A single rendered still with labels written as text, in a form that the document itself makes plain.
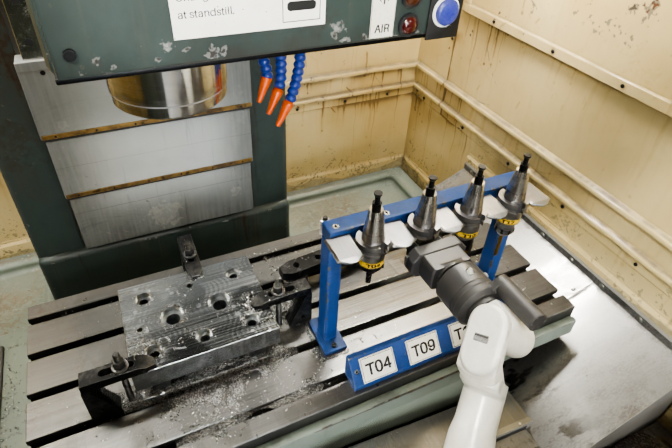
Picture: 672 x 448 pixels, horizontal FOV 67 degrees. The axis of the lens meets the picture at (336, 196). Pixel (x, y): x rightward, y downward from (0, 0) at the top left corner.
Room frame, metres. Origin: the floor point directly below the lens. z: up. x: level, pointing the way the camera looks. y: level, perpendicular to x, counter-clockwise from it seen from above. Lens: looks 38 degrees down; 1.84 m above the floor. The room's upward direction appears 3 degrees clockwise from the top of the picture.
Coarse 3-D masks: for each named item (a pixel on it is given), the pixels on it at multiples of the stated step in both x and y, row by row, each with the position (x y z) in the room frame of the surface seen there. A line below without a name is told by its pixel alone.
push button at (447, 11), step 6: (444, 0) 0.59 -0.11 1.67; (450, 0) 0.59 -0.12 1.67; (438, 6) 0.59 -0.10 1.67; (444, 6) 0.59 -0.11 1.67; (450, 6) 0.59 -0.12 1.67; (456, 6) 0.59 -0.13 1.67; (438, 12) 0.59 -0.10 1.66; (444, 12) 0.59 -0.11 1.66; (450, 12) 0.59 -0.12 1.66; (456, 12) 0.59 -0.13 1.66; (438, 18) 0.59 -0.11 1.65; (444, 18) 0.59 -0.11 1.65; (450, 18) 0.59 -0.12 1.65; (444, 24) 0.59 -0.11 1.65
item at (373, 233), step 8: (368, 216) 0.68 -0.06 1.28; (376, 216) 0.67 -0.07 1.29; (368, 224) 0.67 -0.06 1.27; (376, 224) 0.67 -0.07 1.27; (384, 224) 0.68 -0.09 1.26; (368, 232) 0.67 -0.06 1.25; (376, 232) 0.66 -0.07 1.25; (384, 232) 0.68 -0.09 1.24; (368, 240) 0.66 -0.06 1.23; (376, 240) 0.66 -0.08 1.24; (384, 240) 0.67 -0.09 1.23
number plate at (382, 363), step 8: (376, 352) 0.63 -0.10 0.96; (384, 352) 0.63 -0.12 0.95; (392, 352) 0.64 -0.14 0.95; (360, 360) 0.61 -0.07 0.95; (368, 360) 0.61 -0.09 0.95; (376, 360) 0.62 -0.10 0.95; (384, 360) 0.62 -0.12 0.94; (392, 360) 0.63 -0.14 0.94; (360, 368) 0.60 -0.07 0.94; (368, 368) 0.60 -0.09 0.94; (376, 368) 0.61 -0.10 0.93; (384, 368) 0.61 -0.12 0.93; (392, 368) 0.62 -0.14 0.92; (368, 376) 0.59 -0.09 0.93; (376, 376) 0.60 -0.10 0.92
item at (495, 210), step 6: (486, 198) 0.83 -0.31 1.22; (492, 198) 0.83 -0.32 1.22; (486, 204) 0.81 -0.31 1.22; (492, 204) 0.81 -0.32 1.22; (498, 204) 0.81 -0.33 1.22; (492, 210) 0.79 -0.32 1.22; (498, 210) 0.80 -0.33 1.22; (504, 210) 0.80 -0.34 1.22; (486, 216) 0.78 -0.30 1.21; (492, 216) 0.78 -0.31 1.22; (498, 216) 0.78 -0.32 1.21; (504, 216) 0.78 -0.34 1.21
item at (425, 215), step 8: (424, 192) 0.73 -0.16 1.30; (424, 200) 0.72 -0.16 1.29; (432, 200) 0.72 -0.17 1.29; (424, 208) 0.72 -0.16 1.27; (432, 208) 0.72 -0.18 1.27; (416, 216) 0.73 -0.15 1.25; (424, 216) 0.72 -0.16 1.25; (432, 216) 0.72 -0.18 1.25; (416, 224) 0.72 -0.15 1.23; (424, 224) 0.71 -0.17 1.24; (432, 224) 0.72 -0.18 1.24
